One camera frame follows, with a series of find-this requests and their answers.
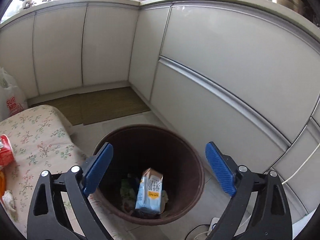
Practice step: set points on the white kitchen cabinets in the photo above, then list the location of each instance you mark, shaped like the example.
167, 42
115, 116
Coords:
225, 55

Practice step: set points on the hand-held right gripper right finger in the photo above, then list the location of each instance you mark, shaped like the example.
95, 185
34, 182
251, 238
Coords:
220, 170

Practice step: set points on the brown trash bin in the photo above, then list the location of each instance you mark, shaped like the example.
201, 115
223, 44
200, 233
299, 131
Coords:
150, 150

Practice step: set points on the white power strip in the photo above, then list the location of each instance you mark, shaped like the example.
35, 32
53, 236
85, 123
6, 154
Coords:
214, 223

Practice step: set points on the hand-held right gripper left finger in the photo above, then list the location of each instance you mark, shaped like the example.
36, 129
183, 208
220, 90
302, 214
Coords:
98, 170

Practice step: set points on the olive floor mat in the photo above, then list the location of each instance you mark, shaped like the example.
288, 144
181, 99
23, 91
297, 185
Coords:
105, 105

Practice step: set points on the crumpled white tissue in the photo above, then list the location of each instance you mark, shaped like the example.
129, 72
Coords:
8, 201

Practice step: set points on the blue white drink carton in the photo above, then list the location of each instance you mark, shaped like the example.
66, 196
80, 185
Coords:
148, 195

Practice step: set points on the floral tablecloth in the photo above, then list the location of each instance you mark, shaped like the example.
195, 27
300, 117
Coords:
37, 135

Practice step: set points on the red instant noodle cup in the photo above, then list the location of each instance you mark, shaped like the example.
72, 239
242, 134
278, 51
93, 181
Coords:
6, 155

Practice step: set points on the green foil wrapper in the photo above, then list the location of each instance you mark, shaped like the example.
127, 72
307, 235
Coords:
127, 190

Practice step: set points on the white plastic shopping bag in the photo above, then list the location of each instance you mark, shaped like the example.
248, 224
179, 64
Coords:
12, 100

